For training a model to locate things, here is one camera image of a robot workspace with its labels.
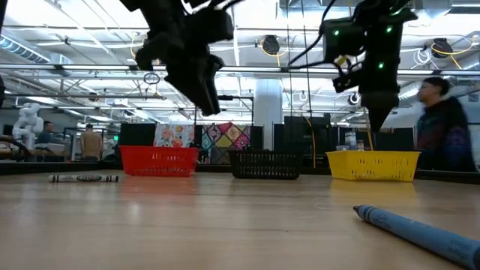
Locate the blue crayon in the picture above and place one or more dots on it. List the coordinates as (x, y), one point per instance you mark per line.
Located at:
(431, 236)

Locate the white container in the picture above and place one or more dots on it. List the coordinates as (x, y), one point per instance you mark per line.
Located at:
(350, 140)

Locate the yellow plastic basket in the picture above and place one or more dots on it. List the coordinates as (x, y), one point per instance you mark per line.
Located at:
(371, 167)

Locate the grey ventilation duct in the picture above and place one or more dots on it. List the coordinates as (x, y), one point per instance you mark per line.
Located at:
(22, 50)
(408, 93)

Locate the black partition panel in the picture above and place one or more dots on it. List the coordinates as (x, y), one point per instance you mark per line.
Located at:
(397, 140)
(137, 135)

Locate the person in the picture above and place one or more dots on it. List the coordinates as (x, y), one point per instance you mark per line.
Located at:
(442, 131)
(91, 144)
(45, 135)

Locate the black cabinet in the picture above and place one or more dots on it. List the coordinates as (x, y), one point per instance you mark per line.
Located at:
(296, 135)

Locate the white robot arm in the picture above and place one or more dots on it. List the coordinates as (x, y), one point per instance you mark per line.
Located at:
(28, 123)

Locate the black plastic basket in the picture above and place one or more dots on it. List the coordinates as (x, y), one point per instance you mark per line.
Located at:
(264, 165)

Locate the colourful patchwork quilt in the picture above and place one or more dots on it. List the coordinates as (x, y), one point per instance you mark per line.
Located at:
(225, 140)

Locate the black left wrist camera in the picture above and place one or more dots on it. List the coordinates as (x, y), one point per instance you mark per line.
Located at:
(215, 26)

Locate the floral cloth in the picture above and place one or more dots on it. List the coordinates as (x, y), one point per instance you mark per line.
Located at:
(172, 137)

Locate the white pillar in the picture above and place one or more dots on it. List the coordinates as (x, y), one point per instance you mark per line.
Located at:
(268, 112)

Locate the black stand frame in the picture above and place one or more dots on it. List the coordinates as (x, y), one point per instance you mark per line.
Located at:
(228, 97)

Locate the yellow tag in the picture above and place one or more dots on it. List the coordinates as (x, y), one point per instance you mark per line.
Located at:
(341, 60)

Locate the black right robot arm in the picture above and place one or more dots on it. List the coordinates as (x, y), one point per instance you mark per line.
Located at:
(378, 37)

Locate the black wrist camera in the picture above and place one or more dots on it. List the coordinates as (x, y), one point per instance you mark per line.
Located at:
(215, 26)
(347, 83)

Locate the grey crayon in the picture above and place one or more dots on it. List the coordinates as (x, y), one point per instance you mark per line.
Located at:
(84, 178)

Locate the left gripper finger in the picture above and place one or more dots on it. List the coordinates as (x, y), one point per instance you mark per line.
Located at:
(193, 92)
(213, 93)

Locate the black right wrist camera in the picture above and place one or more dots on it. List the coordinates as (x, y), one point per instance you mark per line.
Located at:
(347, 83)

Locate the red plastic basket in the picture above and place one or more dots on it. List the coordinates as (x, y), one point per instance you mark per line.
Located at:
(159, 161)

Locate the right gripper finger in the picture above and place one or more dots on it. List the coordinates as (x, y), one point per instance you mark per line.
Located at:
(379, 118)

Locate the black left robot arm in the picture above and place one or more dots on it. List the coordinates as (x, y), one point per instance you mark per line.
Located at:
(165, 15)

